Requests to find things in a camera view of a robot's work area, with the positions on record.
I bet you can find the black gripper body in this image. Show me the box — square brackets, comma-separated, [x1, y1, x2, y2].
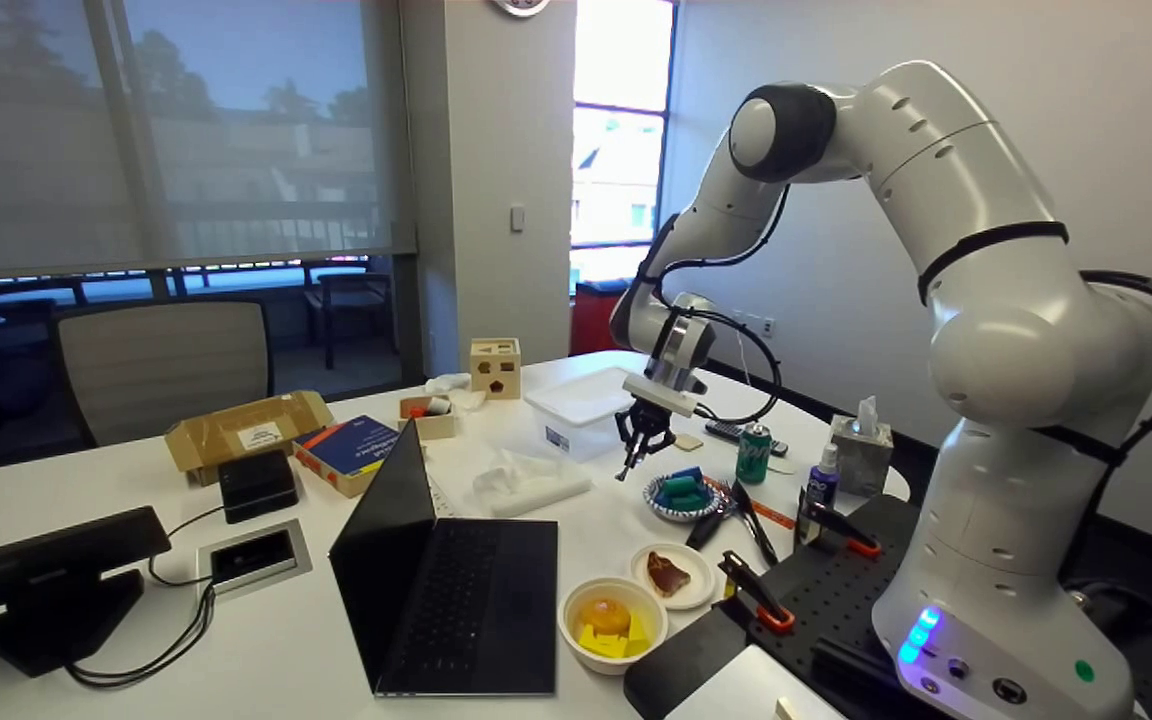
[611, 397, 680, 444]

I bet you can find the white bowl with toy blocks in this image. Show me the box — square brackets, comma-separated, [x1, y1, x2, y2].
[641, 468, 728, 527]

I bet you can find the white bowl with yellow contents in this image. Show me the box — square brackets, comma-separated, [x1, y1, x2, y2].
[556, 570, 670, 679]

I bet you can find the grey remote control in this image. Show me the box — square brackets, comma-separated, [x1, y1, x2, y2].
[702, 418, 792, 459]

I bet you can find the white plastic lidded container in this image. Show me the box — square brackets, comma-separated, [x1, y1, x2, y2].
[519, 365, 647, 464]

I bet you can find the green soda can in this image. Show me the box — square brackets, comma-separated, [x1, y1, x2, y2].
[731, 422, 777, 489]

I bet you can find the thick black marker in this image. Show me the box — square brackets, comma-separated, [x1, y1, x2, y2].
[682, 507, 728, 551]

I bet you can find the clear plastic bag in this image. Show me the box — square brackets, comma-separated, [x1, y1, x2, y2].
[461, 444, 597, 519]

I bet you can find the red bin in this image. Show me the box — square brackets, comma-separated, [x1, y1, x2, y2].
[568, 280, 633, 354]

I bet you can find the long black tool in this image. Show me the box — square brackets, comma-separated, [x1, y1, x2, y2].
[728, 478, 786, 570]

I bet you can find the orange marker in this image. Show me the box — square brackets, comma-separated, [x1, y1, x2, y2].
[710, 478, 798, 531]

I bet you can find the brown bread piece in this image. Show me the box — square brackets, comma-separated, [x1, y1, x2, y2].
[644, 546, 690, 598]

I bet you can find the small white plate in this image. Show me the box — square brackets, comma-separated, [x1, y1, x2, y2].
[629, 540, 725, 617]

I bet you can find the wooden shape sorter cube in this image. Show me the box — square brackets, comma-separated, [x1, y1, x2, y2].
[469, 331, 524, 403]

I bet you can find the black clamp with orange tip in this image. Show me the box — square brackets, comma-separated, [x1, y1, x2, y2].
[715, 546, 798, 637]
[808, 501, 886, 562]

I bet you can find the grey tissue box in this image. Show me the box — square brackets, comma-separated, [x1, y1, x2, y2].
[822, 391, 895, 501]

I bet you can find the black open laptop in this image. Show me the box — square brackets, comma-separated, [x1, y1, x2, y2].
[328, 418, 562, 701]

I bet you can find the black mounting board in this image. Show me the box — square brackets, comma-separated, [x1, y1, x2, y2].
[620, 491, 953, 720]

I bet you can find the white paper sheet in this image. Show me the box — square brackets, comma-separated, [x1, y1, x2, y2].
[662, 639, 847, 720]

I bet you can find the blue and orange book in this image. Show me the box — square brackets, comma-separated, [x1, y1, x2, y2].
[293, 411, 405, 501]

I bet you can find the dark background chair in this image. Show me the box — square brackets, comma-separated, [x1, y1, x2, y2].
[298, 255, 398, 373]

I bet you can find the small black box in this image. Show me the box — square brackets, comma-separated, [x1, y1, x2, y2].
[217, 444, 302, 523]

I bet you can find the cardboard box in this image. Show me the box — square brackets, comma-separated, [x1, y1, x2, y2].
[161, 389, 336, 489]

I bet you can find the table power outlet panel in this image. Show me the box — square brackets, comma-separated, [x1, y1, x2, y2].
[196, 515, 317, 591]

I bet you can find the padded office chair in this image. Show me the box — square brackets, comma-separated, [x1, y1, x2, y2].
[51, 297, 277, 446]

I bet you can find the grey roller window blind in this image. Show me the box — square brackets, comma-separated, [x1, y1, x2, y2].
[0, 0, 398, 285]

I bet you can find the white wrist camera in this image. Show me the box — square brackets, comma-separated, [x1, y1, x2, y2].
[620, 373, 707, 418]

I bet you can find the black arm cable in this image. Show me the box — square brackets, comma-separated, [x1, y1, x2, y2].
[670, 299, 786, 433]

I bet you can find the black display cable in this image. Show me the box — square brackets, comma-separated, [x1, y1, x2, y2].
[62, 495, 227, 691]

